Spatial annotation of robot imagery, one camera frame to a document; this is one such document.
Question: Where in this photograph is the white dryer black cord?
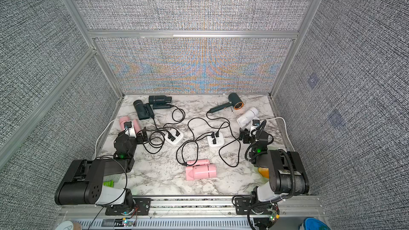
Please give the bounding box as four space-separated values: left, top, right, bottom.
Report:
217 127 242 168

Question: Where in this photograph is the green dryer black cord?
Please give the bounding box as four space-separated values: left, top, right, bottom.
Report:
186 112 231 138

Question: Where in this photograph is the black dryer power cord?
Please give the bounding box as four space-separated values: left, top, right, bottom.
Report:
164 104 186 135

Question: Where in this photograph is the pink dryer black cord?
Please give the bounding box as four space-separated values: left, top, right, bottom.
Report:
175 132 213 167

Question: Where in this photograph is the pink dryer front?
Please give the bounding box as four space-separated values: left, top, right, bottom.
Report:
185 159 217 181

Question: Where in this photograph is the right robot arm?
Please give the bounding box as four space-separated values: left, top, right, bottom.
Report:
232 129 310 215

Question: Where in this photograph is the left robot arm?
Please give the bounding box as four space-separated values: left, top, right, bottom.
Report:
54 128 151 217

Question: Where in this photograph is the pink dryer left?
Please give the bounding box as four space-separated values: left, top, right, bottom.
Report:
119 116 141 136

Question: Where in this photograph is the white folded hair dryer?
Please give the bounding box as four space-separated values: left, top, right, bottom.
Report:
236 107 258 128

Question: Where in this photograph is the dark green dryer folded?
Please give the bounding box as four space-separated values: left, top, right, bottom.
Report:
133 100 154 120

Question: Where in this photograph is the orange bread slice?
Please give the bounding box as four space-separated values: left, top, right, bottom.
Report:
258 167 269 179

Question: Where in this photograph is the left white power strip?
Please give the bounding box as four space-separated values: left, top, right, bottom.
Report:
165 128 184 145

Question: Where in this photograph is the white power strip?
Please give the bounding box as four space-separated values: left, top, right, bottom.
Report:
207 131 225 148
165 128 184 145

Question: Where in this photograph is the green wavy plate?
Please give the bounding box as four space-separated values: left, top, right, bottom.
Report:
254 167 269 179

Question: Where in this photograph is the dark green dryer back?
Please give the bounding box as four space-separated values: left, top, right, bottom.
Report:
149 95 173 109

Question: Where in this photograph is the right white power strip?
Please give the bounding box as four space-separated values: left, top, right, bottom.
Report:
207 131 225 148

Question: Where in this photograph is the green dryer copper nozzle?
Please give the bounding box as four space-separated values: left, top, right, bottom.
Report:
208 93 244 114

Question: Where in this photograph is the green snack packet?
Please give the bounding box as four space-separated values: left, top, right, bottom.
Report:
103 181 115 187

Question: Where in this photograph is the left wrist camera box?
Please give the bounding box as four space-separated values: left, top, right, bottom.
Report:
124 121 135 137

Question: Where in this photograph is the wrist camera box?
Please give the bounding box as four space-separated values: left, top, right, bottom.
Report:
124 121 135 137
250 118 260 132

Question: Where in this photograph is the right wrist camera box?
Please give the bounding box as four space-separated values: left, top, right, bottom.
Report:
250 118 260 132

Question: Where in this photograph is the white power strip cable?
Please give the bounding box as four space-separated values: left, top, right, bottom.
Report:
260 116 295 152

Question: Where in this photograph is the aluminium front rail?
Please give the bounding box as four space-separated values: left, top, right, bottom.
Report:
57 195 328 220

